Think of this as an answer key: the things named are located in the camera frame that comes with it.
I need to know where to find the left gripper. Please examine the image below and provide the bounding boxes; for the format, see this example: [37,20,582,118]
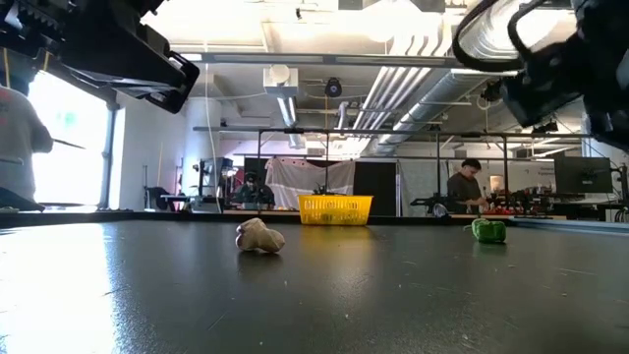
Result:
[0,0,200,115]

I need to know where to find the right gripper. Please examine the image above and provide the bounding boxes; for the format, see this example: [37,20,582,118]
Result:
[584,0,629,153]

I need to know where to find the green toy bell pepper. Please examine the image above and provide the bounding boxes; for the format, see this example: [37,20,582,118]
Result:
[470,217,508,246]

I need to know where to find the toy mushroom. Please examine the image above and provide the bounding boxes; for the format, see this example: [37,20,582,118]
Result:
[234,216,287,256]

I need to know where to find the black computer monitor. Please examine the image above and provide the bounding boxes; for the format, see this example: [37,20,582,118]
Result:
[553,155,614,195]

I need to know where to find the person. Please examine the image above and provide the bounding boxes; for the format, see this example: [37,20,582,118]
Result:
[445,156,490,215]
[0,84,54,207]
[234,170,276,207]

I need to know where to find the black robot equipment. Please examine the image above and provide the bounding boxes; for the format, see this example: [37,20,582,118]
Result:
[488,185,556,217]

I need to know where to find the grey overhead beam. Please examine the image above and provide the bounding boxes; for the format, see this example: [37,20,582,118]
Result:
[169,48,466,70]

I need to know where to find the silver air ducts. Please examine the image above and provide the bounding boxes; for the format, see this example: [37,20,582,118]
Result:
[353,0,522,158]

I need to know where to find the white hanging cloth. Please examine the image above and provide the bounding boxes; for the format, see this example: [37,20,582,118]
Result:
[264,156,357,211]

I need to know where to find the white patterned curtain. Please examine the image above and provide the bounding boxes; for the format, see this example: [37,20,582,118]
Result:
[397,159,481,217]

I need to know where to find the black table mat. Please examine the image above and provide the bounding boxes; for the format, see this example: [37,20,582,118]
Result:
[0,218,629,354]

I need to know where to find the yellow plastic basket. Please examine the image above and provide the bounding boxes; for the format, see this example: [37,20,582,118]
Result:
[297,194,374,227]

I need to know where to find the black curtain panel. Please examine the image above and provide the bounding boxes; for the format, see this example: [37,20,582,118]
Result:
[353,160,398,217]

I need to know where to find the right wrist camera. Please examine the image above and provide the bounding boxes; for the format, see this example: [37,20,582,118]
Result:
[500,41,589,130]

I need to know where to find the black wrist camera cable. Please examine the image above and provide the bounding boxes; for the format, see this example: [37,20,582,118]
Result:
[450,0,579,74]

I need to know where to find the black metal rack frame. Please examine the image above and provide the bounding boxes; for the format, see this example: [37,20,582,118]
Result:
[192,125,594,217]

